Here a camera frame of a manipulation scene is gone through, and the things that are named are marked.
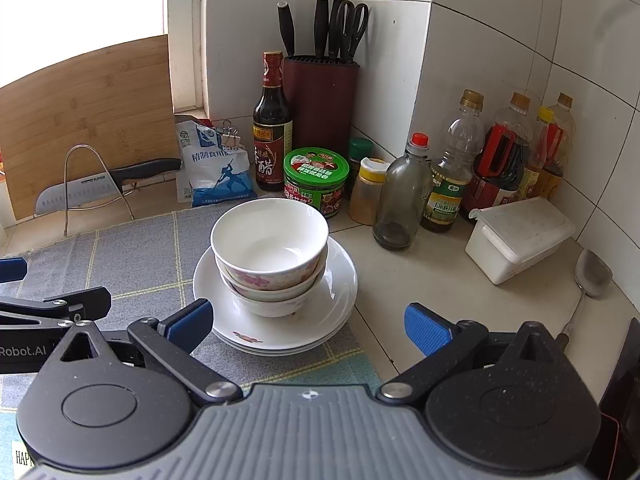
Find gold-cap red-label bottle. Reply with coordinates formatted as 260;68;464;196
542;92;576;201

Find yellow-cap red-label bottle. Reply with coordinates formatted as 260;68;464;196
517;106;558;201

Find dark green cap jar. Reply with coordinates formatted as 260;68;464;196
348;137;375;196

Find metal spatula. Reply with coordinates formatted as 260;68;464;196
559;249;613;356

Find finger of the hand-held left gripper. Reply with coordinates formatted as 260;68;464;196
0;257;28;283
0;287;112;333

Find black kitchen scissors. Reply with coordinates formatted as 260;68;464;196
340;1;370;63

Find white plastic lidded container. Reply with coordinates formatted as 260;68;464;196
465;196;577;286

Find dark vinegar bottle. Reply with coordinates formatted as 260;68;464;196
252;51;293;192

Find red-cap glass bottle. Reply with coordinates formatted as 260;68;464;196
372;132;433;251

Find gold-cap green-label oil bottle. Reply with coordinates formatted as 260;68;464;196
421;89;486;233

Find white and blue salt bag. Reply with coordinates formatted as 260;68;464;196
175;115;252;208

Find yellow-lid spice jar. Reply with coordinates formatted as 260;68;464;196
348;157;390;226

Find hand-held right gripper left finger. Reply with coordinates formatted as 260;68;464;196
47;298;246;406

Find black knife handle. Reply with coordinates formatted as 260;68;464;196
327;0;346;58
314;0;331;58
277;1;297;58

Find metal wire rack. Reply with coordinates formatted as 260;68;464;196
64;144;168;236

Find grey and teal towel mat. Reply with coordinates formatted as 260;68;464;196
0;208;383;466

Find dark red knife block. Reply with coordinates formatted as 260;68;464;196
282;56;360;161

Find window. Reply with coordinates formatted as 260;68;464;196
0;0;206;111

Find dark sauce jug red handle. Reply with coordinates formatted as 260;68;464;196
460;91;533;225

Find black-handled kitchen knife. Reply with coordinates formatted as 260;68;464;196
36;158;182;215

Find metal binder clip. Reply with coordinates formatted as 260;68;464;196
220;120;242;148

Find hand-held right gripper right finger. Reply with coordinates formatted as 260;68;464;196
376;302;581;405

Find dark box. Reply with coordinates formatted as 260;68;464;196
597;317;640;466

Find bamboo cutting board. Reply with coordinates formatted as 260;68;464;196
0;34;176;221

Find green lidded round tin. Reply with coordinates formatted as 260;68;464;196
283;147;350;218

